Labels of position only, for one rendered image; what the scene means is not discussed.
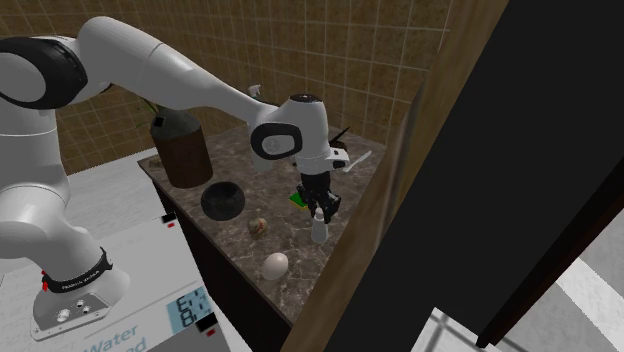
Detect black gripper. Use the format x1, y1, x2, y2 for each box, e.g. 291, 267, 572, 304
297, 170, 343, 225

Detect small white bottle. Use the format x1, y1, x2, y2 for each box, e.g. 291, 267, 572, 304
310, 206, 329, 244

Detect dark cabinet with marble top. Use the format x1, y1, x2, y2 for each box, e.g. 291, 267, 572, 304
137, 124, 391, 352

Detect white spatula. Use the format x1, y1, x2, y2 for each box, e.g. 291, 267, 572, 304
342, 149, 374, 174

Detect mottled green red apple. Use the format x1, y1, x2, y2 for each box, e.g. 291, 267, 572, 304
247, 209, 270, 241

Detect black brush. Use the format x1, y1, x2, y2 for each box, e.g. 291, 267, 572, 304
328, 126, 352, 153

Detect white egg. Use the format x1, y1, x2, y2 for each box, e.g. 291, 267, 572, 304
261, 252, 290, 282

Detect black bowl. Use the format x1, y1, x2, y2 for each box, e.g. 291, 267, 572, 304
200, 181, 247, 223

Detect tall brown and black cabinet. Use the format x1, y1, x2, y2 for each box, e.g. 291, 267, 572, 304
281, 0, 624, 352

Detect brown pot with plant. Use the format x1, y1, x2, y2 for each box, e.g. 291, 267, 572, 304
136, 97, 215, 190

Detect white printed robot stand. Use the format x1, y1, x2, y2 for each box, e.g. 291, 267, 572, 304
0, 210, 255, 352

